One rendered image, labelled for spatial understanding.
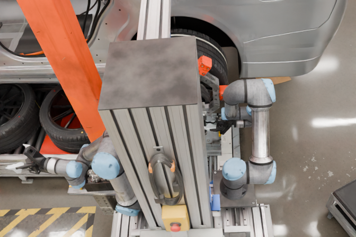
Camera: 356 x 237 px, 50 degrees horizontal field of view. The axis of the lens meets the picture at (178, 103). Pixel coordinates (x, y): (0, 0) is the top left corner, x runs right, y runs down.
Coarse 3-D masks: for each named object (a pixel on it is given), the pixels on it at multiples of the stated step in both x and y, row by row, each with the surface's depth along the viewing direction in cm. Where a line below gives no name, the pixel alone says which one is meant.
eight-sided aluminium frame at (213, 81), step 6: (204, 78) 231; (210, 78) 238; (216, 78) 237; (210, 84) 235; (216, 84) 234; (216, 90) 239; (216, 96) 243; (210, 102) 257; (216, 102) 248; (210, 108) 253; (216, 108) 253
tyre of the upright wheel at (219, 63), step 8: (176, 32) 238; (184, 32) 238; (192, 32) 240; (200, 40) 237; (208, 40) 242; (200, 48) 233; (208, 48) 237; (200, 56) 229; (208, 56) 232; (216, 56) 239; (224, 56) 252; (216, 64) 234; (224, 64) 246; (216, 72) 238; (224, 72) 241; (224, 80) 243
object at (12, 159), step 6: (0, 156) 290; (6, 156) 289; (12, 156) 289; (18, 156) 288; (24, 156) 288; (48, 156) 285; (54, 156) 284; (60, 156) 284; (66, 156) 283; (72, 156) 283; (0, 162) 293; (6, 162) 292; (12, 162) 292; (18, 162) 291; (24, 162) 290
